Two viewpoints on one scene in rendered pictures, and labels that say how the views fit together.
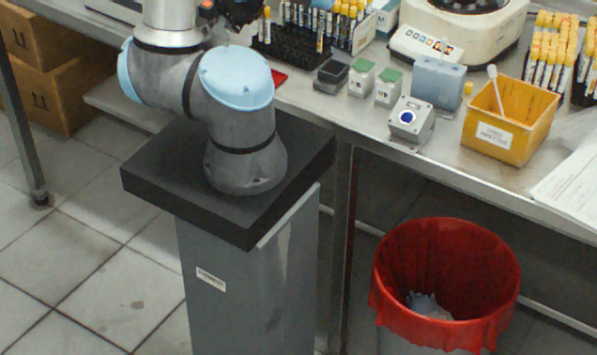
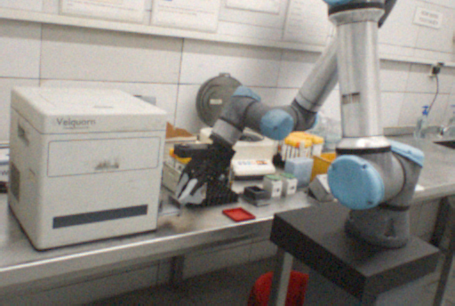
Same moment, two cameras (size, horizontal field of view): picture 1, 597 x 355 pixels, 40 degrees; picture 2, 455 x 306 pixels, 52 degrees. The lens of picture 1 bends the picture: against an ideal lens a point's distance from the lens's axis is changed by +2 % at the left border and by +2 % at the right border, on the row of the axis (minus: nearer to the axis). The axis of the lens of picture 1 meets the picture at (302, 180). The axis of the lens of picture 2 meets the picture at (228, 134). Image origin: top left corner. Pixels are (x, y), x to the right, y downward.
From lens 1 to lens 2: 1.74 m
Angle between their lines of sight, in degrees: 67
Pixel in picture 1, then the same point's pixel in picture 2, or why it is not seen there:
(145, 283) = not seen: outside the picture
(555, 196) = not seen: hidden behind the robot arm
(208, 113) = (412, 181)
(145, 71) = (387, 170)
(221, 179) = (404, 235)
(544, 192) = not seen: hidden behind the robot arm
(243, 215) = (427, 246)
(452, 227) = (263, 282)
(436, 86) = (303, 172)
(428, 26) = (248, 154)
